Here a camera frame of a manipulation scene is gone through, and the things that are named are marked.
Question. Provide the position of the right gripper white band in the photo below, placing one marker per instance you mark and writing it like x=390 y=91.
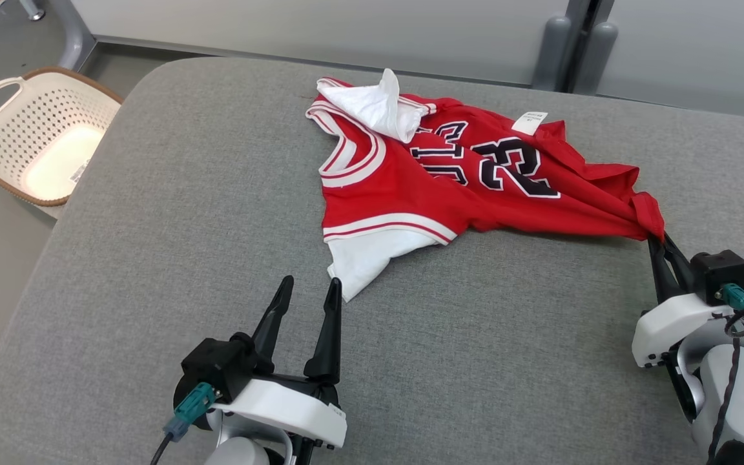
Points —
x=666 y=326

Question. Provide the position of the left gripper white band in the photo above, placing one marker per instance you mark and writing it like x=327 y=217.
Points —
x=288 y=407

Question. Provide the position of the red basketball jersey garment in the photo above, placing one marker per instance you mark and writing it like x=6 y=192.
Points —
x=411 y=187

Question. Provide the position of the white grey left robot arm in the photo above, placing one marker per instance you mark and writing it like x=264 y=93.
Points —
x=249 y=452

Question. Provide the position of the cream perforated laundry basket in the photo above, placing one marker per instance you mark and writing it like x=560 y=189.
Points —
x=42 y=129

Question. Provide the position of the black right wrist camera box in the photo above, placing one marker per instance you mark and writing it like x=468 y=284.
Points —
x=721 y=268

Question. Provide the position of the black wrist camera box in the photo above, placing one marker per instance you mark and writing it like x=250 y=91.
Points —
x=214 y=365
x=721 y=268

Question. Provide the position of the teal right wrist camera plug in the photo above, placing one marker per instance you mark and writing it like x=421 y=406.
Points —
x=737 y=297

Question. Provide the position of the teal wrist camera plug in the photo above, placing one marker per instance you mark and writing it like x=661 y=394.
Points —
x=737 y=297
x=190 y=407

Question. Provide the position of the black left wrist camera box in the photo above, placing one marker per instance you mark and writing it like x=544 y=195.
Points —
x=214 y=365

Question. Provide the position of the teal left wrist camera plug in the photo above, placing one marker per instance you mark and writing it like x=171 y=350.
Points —
x=190 y=407

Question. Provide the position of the grey partition post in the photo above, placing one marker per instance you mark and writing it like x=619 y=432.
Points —
x=597 y=58
x=553 y=51

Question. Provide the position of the grey metal partition end frame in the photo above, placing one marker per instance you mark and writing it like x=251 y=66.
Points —
x=72 y=35

